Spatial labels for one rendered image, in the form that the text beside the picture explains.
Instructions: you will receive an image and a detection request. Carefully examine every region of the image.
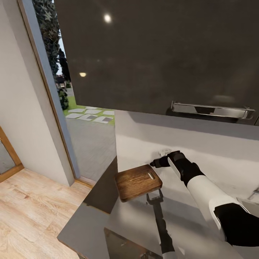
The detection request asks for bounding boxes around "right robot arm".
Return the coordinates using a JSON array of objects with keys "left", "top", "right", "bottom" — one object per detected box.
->
[{"left": 150, "top": 149, "right": 259, "bottom": 259}]

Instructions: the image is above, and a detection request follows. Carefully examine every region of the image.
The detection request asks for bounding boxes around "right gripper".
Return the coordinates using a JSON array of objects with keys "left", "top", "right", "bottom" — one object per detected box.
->
[{"left": 150, "top": 156, "right": 168, "bottom": 168}]

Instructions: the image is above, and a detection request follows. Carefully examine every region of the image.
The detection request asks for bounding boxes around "cutting board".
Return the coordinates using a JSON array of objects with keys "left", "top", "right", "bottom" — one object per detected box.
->
[{"left": 114, "top": 164, "right": 163, "bottom": 201}]

